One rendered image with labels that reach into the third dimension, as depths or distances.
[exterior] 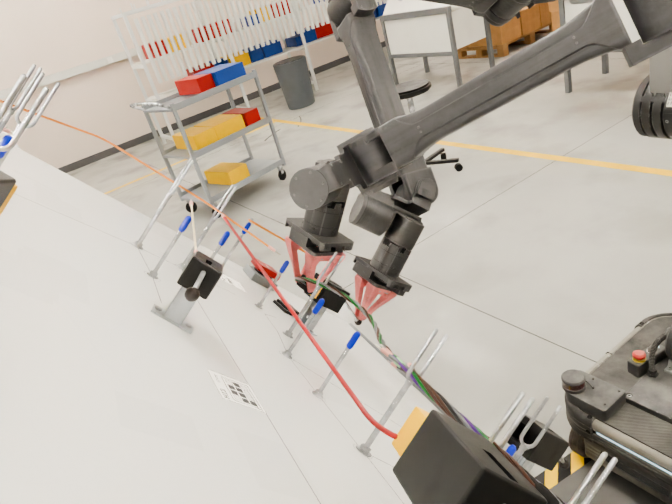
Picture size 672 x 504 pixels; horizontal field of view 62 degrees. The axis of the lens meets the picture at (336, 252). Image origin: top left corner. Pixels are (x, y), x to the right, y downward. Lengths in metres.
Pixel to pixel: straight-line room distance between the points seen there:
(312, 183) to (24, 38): 8.14
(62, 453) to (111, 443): 0.04
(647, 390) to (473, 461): 1.63
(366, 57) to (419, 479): 0.83
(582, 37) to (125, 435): 0.60
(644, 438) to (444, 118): 1.29
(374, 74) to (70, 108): 7.93
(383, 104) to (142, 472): 0.82
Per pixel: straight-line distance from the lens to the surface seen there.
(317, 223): 0.84
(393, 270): 0.99
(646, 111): 1.41
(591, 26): 0.72
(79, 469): 0.33
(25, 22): 8.81
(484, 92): 0.74
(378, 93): 1.04
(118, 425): 0.38
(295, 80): 7.74
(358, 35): 1.08
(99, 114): 8.92
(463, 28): 6.83
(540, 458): 0.81
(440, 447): 0.35
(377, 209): 0.96
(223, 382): 0.52
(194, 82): 4.79
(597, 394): 1.89
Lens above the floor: 1.59
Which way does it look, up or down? 26 degrees down
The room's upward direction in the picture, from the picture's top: 17 degrees counter-clockwise
